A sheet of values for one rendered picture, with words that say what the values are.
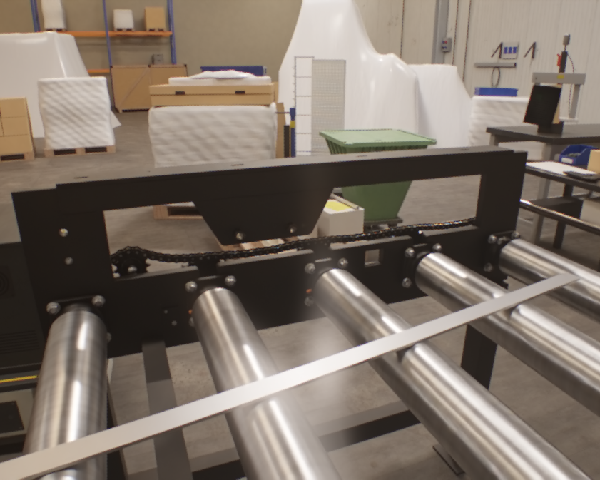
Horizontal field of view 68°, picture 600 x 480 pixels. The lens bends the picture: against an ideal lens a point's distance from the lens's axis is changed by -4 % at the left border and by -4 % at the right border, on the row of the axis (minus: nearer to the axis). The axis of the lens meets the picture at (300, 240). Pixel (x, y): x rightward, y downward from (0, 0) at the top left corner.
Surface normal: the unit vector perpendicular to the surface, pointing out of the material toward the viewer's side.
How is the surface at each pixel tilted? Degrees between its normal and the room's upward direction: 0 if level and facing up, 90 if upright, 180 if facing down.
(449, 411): 53
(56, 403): 9
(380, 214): 101
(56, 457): 0
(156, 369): 0
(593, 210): 90
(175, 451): 0
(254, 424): 36
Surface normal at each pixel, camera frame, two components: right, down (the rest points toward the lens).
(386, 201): 0.22, 0.51
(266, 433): -0.40, -0.80
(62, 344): -0.14, -0.91
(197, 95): 0.01, 0.35
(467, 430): -0.75, -0.46
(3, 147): 0.45, 0.31
